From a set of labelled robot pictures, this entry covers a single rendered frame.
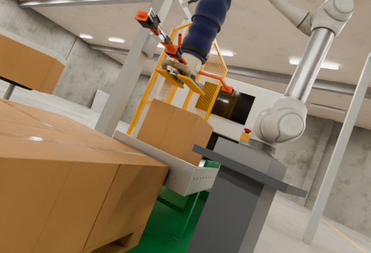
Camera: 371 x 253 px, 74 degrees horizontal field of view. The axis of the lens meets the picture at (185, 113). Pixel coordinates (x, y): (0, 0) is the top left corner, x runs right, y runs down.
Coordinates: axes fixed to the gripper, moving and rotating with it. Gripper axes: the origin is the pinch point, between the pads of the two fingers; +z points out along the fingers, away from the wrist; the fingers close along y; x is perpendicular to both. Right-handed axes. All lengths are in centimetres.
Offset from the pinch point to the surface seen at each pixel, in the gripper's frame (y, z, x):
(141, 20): 33.6, 20.1, -8.3
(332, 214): -397, -132, 1047
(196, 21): -20.9, 0.0, 19.2
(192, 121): 20, 30, 71
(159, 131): 19, 57, 68
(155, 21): 33.9, 13.7, -4.8
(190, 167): 50, 39, 84
